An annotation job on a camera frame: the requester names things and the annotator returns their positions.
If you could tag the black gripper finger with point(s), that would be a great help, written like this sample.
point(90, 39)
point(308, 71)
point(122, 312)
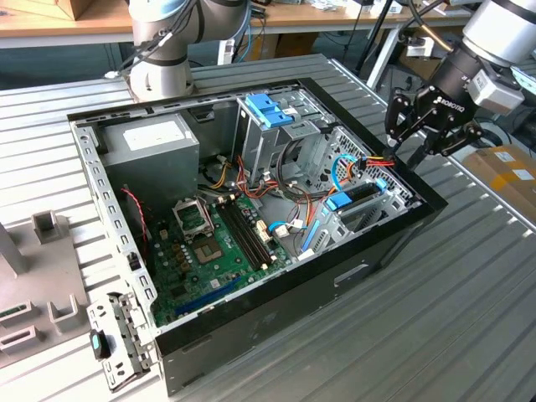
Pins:
point(400, 113)
point(452, 140)

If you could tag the hard disk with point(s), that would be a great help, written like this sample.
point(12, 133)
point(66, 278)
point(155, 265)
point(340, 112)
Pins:
point(337, 202)

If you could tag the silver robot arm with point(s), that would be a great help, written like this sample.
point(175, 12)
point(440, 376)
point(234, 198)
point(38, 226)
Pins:
point(163, 84)

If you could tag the metal disk bay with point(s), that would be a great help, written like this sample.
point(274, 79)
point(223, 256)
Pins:
point(327, 228)

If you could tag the plain cardboard box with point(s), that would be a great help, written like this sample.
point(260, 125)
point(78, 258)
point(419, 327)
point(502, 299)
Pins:
point(419, 69)

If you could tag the cardboard box with labels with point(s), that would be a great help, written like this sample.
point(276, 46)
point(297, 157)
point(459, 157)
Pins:
point(502, 184)

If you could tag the black tripod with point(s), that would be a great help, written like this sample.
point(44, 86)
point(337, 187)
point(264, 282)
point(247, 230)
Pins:
point(377, 31)

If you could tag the wooden desk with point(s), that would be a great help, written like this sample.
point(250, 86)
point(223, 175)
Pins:
point(42, 25)
point(318, 17)

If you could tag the blue plastic drive latch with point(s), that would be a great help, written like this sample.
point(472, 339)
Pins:
point(264, 106)

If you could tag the metal drive cage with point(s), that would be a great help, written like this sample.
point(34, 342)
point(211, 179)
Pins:
point(259, 151)

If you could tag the black RAM slot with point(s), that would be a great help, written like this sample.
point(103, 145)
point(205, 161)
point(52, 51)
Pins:
point(254, 232)
point(242, 238)

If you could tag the black open PC case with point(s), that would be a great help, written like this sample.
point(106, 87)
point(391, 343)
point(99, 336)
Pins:
point(293, 318)

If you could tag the green motherboard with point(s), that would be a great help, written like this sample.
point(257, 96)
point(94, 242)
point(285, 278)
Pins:
point(228, 274)

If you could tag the CPU socket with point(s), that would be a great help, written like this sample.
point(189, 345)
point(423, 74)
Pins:
point(208, 252)

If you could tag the grey power supply unit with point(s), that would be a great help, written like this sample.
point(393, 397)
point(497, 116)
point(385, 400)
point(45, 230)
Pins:
point(151, 171)

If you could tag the blue expansion slot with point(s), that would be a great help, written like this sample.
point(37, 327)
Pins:
point(209, 296)

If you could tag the brown wooden box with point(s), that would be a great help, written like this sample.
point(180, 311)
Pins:
point(84, 8)

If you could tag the black latch blue button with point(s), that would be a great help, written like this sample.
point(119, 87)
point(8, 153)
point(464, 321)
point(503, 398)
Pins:
point(98, 343)

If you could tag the grey parts rack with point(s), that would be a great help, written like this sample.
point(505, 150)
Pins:
point(46, 268)

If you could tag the green RAM stick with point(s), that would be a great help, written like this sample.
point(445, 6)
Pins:
point(9, 312)

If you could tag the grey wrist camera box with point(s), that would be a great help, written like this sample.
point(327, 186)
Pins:
point(496, 92)

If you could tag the metal slot bracket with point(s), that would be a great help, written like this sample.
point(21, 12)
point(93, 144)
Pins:
point(125, 335)

